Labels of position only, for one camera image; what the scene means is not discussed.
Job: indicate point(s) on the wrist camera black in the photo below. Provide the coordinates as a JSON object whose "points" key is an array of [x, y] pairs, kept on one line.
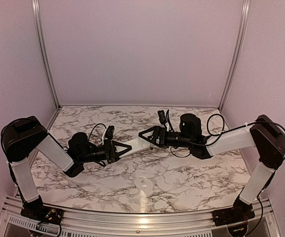
{"points": [[163, 119], [108, 134]]}

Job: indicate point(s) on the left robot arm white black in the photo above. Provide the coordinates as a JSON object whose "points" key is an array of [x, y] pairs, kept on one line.
{"points": [[24, 135]]}

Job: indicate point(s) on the white remote control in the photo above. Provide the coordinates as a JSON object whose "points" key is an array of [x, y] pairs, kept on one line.
{"points": [[136, 147]]}

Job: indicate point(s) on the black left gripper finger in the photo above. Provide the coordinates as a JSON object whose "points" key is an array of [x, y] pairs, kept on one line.
{"points": [[118, 145], [114, 155]]}

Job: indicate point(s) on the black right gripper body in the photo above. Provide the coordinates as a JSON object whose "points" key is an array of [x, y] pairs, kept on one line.
{"points": [[184, 141]]}

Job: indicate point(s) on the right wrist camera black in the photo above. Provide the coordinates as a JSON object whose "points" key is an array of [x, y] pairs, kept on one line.
{"points": [[163, 119]]}

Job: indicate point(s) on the aluminium frame post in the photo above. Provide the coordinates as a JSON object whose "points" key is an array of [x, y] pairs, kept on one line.
{"points": [[236, 55], [43, 51]]}

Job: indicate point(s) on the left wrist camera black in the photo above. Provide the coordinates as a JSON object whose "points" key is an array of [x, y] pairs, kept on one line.
{"points": [[108, 134]]}

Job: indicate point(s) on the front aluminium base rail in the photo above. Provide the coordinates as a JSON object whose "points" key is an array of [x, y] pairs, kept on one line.
{"points": [[86, 223]]}

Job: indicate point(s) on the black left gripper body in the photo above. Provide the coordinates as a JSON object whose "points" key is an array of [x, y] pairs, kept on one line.
{"points": [[98, 155]]}

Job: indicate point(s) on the left aluminium frame post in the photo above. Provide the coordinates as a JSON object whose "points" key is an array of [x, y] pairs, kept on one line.
{"points": [[43, 51]]}

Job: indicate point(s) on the right aluminium frame post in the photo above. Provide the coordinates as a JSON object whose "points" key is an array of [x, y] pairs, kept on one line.
{"points": [[236, 55]]}

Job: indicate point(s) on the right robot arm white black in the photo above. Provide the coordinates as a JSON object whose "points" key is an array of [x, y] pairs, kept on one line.
{"points": [[265, 135]]}

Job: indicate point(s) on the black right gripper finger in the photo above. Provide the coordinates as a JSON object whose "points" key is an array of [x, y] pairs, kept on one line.
{"points": [[147, 142], [150, 133]]}

